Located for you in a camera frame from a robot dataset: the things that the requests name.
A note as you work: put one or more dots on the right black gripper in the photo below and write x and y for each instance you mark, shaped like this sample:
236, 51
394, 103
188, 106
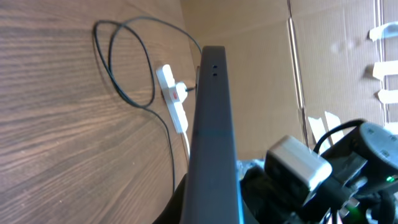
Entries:
266, 203

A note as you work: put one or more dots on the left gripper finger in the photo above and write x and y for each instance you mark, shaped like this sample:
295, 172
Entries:
173, 210

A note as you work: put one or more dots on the Samsung Galaxy smartphone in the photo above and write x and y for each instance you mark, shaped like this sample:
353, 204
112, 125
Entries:
212, 191

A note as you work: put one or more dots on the white charger adapter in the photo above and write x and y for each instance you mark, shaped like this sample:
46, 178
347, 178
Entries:
178, 92

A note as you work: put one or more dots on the white power strip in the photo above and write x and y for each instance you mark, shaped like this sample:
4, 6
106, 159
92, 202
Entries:
177, 113

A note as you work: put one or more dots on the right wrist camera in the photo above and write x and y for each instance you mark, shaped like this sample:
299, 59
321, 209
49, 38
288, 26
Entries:
296, 169

